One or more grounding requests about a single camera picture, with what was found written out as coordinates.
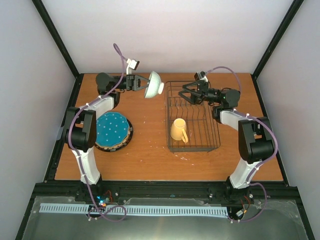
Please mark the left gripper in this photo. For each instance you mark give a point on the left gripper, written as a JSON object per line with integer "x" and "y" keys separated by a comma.
{"x": 133, "y": 81}

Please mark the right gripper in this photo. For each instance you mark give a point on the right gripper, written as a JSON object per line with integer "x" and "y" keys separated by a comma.
{"x": 201, "y": 89}

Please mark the pale green ceramic bowl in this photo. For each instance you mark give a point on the pale green ceramic bowl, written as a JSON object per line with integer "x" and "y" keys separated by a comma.
{"x": 155, "y": 86}

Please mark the dark wire dish rack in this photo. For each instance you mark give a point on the dark wire dish rack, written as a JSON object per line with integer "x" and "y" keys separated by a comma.
{"x": 203, "y": 131}

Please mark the yellow ceramic mug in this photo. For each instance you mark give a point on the yellow ceramic mug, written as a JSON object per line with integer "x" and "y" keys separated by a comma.
{"x": 178, "y": 131}

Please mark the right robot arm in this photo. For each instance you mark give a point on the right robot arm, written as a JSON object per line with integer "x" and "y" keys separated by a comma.
{"x": 257, "y": 143}

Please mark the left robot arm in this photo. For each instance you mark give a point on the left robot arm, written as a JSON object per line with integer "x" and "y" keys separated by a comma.
{"x": 80, "y": 128}

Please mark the teal dotted plate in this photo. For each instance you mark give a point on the teal dotted plate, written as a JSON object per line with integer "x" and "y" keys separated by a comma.
{"x": 110, "y": 117}

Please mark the dark patterned plate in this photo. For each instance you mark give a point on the dark patterned plate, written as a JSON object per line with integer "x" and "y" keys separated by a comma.
{"x": 125, "y": 145}

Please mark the metal front plate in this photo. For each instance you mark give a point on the metal front plate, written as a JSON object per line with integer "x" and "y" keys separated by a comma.
{"x": 272, "y": 220}

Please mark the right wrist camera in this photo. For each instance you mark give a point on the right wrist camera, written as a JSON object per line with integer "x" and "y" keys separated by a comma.
{"x": 201, "y": 76}

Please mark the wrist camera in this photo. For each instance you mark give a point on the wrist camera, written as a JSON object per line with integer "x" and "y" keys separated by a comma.
{"x": 132, "y": 65}
{"x": 201, "y": 76}

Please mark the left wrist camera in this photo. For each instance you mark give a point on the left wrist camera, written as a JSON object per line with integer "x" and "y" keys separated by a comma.
{"x": 132, "y": 65}

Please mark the black front rail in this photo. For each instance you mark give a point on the black front rail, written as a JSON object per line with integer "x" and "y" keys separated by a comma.
{"x": 212, "y": 192}

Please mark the light blue slotted cable duct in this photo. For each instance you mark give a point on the light blue slotted cable duct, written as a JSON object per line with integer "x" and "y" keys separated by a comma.
{"x": 137, "y": 210}

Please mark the black left frame post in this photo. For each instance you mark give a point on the black left frame post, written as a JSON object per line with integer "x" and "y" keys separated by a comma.
{"x": 47, "y": 20}

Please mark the black frame post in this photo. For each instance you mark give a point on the black frame post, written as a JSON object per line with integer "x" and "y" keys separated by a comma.
{"x": 47, "y": 20}
{"x": 283, "y": 26}

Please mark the black right frame post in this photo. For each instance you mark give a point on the black right frame post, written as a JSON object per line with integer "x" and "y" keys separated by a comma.
{"x": 283, "y": 26}

